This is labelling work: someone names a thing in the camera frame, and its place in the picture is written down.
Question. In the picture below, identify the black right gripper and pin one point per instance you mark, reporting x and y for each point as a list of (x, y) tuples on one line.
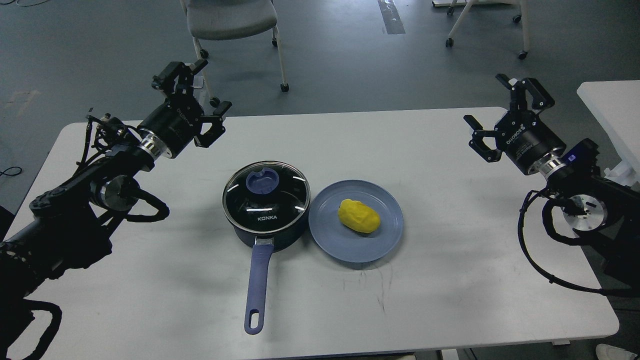
[(520, 133)]

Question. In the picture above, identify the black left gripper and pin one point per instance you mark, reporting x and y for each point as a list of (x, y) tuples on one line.
[(176, 121)]

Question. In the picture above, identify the glass lid with blue knob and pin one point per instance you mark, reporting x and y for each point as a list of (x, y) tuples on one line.
[(265, 197)]

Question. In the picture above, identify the yellow potato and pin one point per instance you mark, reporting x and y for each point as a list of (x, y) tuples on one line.
[(358, 216)]

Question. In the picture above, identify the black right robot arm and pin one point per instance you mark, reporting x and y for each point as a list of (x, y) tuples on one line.
[(583, 208)]

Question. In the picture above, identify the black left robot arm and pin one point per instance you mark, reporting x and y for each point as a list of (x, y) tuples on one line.
[(73, 222)]

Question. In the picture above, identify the grey office chair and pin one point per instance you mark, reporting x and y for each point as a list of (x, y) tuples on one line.
[(223, 20)]

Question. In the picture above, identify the white chair base with casters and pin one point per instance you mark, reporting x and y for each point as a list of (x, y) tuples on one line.
[(474, 24)]

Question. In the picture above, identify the white side table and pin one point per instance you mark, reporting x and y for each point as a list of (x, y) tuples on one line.
[(615, 104)]

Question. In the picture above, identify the blue plate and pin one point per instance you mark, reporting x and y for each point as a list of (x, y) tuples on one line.
[(347, 245)]

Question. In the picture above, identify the white shoe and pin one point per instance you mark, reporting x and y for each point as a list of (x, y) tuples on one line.
[(609, 352)]

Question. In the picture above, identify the dark blue saucepan with handle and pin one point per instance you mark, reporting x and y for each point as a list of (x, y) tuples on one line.
[(262, 247)]

